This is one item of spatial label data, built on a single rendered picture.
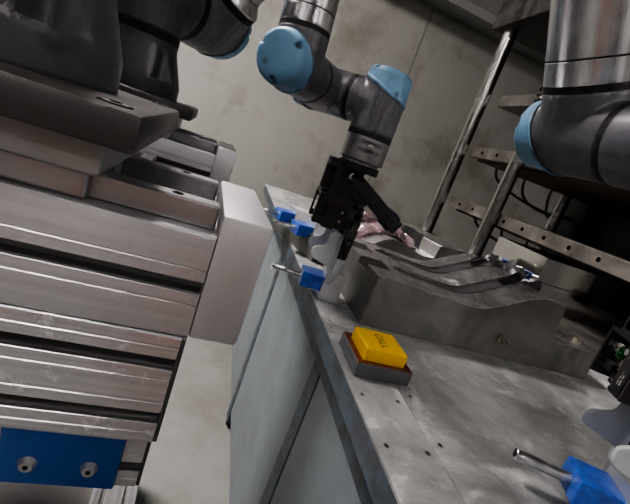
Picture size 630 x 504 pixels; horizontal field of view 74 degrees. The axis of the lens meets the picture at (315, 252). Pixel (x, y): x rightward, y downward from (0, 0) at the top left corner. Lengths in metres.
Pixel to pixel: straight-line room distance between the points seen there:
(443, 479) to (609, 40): 0.42
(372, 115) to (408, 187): 3.15
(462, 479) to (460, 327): 0.36
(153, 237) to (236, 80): 3.16
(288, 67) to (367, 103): 0.16
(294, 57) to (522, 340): 0.63
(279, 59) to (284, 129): 2.85
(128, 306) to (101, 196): 0.07
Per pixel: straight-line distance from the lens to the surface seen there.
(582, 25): 0.46
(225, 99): 3.40
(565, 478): 0.54
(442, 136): 3.91
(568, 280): 1.66
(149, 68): 0.77
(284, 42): 0.61
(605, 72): 0.46
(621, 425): 0.56
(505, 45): 2.25
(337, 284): 0.74
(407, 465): 0.46
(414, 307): 0.73
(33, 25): 0.28
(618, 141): 0.43
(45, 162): 0.28
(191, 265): 0.28
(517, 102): 2.12
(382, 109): 0.69
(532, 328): 0.87
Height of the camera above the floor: 1.05
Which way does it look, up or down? 14 degrees down
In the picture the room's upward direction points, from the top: 20 degrees clockwise
